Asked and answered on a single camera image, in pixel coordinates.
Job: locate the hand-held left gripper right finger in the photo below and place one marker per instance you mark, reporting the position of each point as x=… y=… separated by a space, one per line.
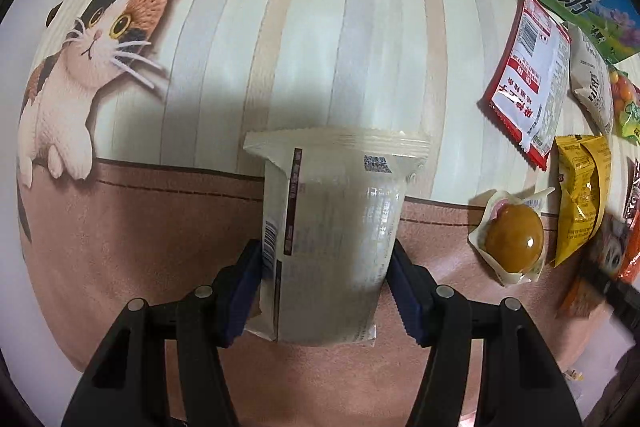
x=407 y=302

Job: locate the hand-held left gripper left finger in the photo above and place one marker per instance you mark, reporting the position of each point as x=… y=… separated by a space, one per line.
x=245 y=292

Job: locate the white packet with brown stripe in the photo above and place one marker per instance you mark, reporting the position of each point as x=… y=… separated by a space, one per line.
x=330 y=232

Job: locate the brown egg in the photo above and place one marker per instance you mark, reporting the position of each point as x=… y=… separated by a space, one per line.
x=515 y=242

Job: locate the yellow snack packet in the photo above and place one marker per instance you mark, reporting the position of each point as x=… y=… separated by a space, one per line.
x=577 y=197

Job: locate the panda print snack packet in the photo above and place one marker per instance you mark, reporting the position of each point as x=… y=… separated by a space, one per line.
x=612 y=247

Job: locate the red and white snack packet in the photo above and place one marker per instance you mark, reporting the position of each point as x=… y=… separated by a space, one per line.
x=525 y=82

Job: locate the pale printed snack packet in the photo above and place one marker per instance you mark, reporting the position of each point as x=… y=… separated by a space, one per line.
x=595 y=92

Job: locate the clear bag of colourful candy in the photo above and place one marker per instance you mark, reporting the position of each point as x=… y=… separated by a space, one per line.
x=627 y=107

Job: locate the striped cat print blanket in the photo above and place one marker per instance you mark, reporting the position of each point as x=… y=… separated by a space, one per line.
x=150 y=232

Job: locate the dark patterned snack packet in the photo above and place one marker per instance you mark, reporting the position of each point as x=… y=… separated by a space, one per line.
x=634 y=192

